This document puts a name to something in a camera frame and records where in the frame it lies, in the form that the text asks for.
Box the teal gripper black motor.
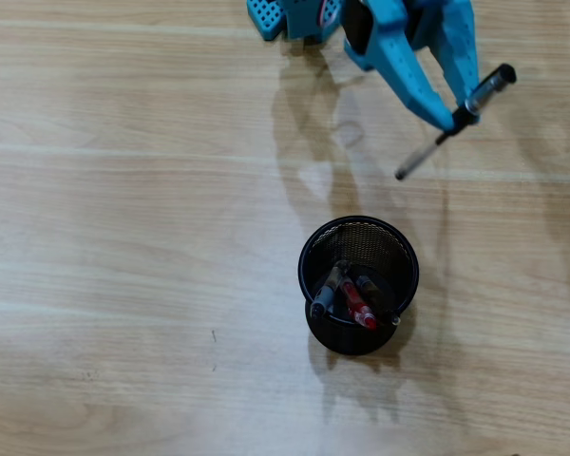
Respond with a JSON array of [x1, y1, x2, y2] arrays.
[[344, 0, 481, 132]]

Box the black capped gel pen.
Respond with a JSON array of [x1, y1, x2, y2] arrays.
[[393, 63, 518, 181]]

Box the black chrome click pen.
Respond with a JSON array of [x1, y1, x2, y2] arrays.
[[354, 275, 403, 328]]

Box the red and white pen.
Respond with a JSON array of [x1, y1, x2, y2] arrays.
[[337, 277, 380, 333]]

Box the grey grip clear pen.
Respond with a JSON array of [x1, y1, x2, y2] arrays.
[[309, 258, 352, 320]]

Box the black mesh pen holder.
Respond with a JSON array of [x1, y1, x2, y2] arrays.
[[297, 215, 420, 356]]

